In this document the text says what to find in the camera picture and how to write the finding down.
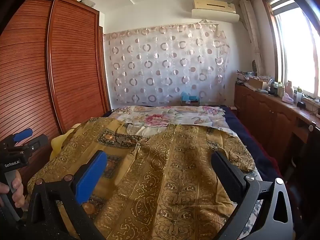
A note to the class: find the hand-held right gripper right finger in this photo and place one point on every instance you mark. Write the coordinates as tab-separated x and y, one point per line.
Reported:
226	171

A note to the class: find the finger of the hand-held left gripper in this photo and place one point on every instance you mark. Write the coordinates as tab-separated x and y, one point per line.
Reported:
23	133
37	142

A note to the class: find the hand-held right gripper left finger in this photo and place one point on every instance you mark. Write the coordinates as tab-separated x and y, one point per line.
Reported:
91	177

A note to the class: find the golden patterned garment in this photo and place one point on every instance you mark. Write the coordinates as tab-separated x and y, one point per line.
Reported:
175	167

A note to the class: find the person's left hand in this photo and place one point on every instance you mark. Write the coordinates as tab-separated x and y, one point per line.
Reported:
17	192

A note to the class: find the yellow cloth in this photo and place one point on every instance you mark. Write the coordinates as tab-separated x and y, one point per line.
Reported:
58	142

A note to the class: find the navy blue blanket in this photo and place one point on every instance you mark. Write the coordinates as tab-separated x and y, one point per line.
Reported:
260	150

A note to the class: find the wooden side cabinet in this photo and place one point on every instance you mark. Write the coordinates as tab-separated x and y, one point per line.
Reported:
265	115

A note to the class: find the blue toy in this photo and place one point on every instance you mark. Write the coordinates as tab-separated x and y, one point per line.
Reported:
188	98

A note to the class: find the wooden louvered wardrobe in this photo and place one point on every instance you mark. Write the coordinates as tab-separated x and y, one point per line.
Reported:
75	67

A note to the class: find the cardboard box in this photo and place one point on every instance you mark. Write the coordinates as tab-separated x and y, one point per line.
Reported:
257	83

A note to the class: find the pile of printed cloths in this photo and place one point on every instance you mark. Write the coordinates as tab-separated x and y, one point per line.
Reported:
246	76

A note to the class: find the pink figurine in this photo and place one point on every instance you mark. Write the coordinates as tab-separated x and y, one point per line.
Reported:
288	93

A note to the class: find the small black device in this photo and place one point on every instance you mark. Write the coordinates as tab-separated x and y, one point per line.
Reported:
301	105

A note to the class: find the white bottle with green cap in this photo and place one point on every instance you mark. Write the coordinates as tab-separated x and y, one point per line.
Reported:
298	95

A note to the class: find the dark round ornament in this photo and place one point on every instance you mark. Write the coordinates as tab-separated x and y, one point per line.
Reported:
254	66

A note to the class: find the lace curtain with circles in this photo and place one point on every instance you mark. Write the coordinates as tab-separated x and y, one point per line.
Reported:
162	62

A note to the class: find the window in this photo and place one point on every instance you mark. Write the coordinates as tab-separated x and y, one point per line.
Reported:
297	50

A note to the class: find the white window curtain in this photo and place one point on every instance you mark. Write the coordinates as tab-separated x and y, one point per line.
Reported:
252	30

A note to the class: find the white box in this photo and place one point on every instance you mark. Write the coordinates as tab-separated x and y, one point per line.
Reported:
88	3

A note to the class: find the white air conditioner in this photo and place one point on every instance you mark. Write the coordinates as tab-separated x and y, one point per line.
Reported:
215	8

